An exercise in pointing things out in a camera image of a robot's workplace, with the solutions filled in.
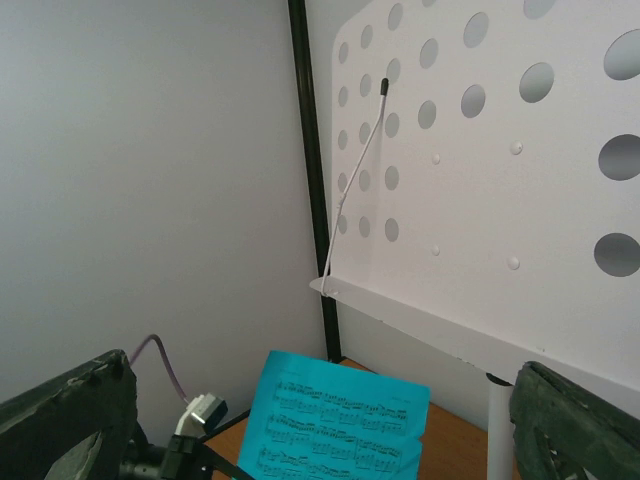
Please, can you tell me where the black aluminium frame rail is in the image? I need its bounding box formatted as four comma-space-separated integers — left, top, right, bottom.
287, 0, 344, 364

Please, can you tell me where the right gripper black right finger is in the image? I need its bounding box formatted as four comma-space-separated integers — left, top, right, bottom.
509, 361, 639, 479

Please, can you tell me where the blue sheet music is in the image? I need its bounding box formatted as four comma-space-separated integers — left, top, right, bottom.
238, 351, 431, 479

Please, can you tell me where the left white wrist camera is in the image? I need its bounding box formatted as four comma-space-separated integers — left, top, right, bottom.
174, 393, 228, 440

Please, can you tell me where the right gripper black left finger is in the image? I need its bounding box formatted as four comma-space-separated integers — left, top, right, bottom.
1, 349, 137, 479

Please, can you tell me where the white tripod music stand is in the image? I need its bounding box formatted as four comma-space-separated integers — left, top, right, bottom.
314, 1, 639, 479

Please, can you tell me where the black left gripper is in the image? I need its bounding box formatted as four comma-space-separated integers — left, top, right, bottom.
117, 432, 240, 479

